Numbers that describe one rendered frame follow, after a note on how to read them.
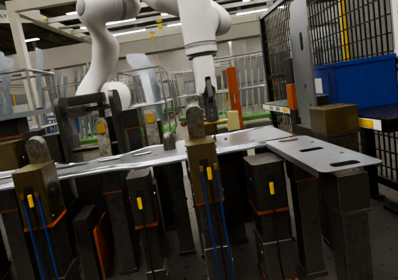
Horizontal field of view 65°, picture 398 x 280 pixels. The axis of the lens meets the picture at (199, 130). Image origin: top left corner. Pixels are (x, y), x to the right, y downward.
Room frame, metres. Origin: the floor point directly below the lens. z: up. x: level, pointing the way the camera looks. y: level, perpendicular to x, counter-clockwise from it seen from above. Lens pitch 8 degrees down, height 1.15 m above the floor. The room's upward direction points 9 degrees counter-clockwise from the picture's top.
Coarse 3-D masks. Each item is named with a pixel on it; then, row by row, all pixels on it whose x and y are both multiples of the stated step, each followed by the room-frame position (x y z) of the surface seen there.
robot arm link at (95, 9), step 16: (80, 0) 1.08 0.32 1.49; (96, 0) 1.08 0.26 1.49; (112, 0) 1.11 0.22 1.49; (80, 16) 1.09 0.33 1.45; (96, 16) 1.09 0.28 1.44; (112, 16) 1.13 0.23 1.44; (96, 32) 1.12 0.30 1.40; (96, 48) 1.19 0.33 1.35; (112, 48) 1.19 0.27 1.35; (96, 64) 1.22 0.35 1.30; (112, 64) 1.23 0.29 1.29; (96, 80) 1.24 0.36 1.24; (96, 112) 1.29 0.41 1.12
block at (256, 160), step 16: (256, 160) 0.65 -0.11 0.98; (272, 160) 0.63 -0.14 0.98; (256, 176) 0.62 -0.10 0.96; (272, 176) 0.62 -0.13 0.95; (256, 192) 0.62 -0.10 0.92; (272, 192) 0.61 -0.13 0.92; (256, 208) 0.63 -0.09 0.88; (272, 208) 0.62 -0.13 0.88; (288, 208) 0.62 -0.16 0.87; (256, 224) 0.68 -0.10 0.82; (272, 224) 0.63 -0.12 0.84; (256, 240) 0.68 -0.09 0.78; (272, 240) 0.63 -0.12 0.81; (288, 240) 0.63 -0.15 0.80; (272, 256) 0.62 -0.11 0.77; (288, 256) 0.63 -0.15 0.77; (272, 272) 0.62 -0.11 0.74; (288, 272) 0.62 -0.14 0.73
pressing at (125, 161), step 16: (256, 128) 0.94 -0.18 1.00; (272, 128) 0.90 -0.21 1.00; (160, 144) 0.93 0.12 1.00; (176, 144) 0.90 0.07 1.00; (224, 144) 0.78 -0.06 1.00; (240, 144) 0.75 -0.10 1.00; (256, 144) 0.74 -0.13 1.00; (96, 160) 0.85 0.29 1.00; (112, 160) 0.81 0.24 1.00; (128, 160) 0.77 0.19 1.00; (144, 160) 0.74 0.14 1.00; (160, 160) 0.73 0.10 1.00; (176, 160) 0.72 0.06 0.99; (0, 176) 0.84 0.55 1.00; (64, 176) 0.73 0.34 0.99; (80, 176) 0.73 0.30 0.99
